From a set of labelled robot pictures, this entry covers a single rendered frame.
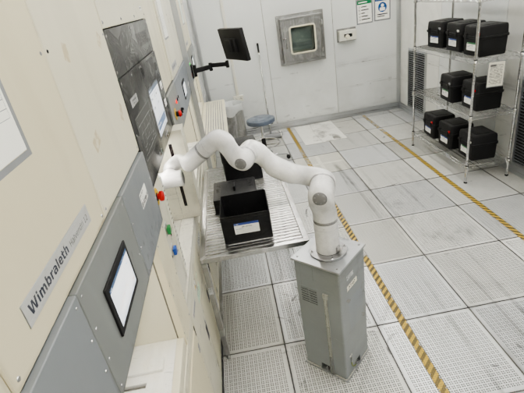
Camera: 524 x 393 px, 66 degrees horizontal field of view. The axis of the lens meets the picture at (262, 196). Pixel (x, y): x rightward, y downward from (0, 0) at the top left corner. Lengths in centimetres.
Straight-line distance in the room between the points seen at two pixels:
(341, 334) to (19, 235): 181
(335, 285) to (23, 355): 158
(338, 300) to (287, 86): 474
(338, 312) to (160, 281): 99
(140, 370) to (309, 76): 545
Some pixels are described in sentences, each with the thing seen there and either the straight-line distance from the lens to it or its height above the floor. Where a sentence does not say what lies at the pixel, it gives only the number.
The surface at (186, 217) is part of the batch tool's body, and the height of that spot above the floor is 87.
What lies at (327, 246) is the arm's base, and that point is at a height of 83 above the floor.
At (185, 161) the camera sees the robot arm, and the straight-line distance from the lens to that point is 201.
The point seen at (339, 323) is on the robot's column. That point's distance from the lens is 220.
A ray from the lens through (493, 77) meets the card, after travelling 425.
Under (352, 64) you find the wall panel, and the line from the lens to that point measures 662.
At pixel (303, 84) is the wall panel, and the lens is 647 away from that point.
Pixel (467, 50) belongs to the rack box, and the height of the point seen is 123.
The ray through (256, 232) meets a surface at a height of 81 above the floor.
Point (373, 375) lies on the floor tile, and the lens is 255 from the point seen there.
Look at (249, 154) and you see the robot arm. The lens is 184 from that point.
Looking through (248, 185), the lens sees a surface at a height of 86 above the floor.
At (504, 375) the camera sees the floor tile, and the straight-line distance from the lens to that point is 267.
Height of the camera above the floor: 198
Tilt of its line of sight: 26 degrees down
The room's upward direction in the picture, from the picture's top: 10 degrees counter-clockwise
